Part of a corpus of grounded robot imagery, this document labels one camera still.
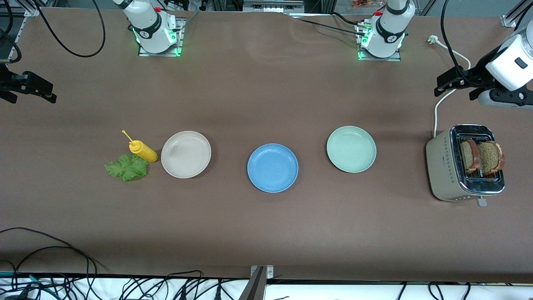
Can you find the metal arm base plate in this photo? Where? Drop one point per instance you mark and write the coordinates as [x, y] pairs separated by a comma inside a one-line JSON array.
[[379, 59], [182, 41]]

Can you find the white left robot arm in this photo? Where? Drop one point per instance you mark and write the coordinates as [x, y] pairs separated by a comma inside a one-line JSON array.
[[389, 29]]

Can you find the grey metal bracket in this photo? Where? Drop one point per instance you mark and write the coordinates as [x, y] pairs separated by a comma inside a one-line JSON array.
[[272, 5]]

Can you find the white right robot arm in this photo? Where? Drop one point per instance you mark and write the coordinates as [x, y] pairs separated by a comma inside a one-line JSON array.
[[150, 21]]

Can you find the green lettuce leaf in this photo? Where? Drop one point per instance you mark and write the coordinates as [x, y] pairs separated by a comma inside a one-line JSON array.
[[127, 167]]

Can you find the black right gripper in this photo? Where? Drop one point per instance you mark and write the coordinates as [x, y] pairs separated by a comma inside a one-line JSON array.
[[12, 81]]

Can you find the brown bread slice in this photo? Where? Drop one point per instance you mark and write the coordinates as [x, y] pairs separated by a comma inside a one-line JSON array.
[[491, 157], [468, 156]]

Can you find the beige plate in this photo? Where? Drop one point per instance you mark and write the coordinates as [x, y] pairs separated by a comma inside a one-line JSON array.
[[185, 154]]

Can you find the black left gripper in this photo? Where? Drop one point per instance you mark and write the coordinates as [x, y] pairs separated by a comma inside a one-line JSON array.
[[477, 74]]

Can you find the white shelf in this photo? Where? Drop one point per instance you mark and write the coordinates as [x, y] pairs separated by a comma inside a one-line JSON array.
[[333, 291]]

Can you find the blue plate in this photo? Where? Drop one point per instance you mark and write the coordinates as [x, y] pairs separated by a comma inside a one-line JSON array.
[[272, 168]]

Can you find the aluminium frame rail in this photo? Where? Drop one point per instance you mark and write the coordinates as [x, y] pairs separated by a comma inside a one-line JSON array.
[[31, 9], [516, 12]]

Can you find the green plate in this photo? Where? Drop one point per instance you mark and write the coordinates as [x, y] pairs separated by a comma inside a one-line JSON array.
[[351, 149]]

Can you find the yellow squeeze bottle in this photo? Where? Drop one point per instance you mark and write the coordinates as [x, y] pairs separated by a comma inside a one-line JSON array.
[[143, 151]]

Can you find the metal table bracket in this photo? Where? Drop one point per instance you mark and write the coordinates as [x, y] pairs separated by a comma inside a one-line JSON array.
[[256, 287]]

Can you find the beige chrome toaster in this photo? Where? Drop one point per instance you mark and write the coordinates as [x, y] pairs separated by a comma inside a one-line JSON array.
[[441, 166]]

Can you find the orange packet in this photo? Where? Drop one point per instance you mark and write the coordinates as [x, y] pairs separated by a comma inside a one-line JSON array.
[[363, 3]]

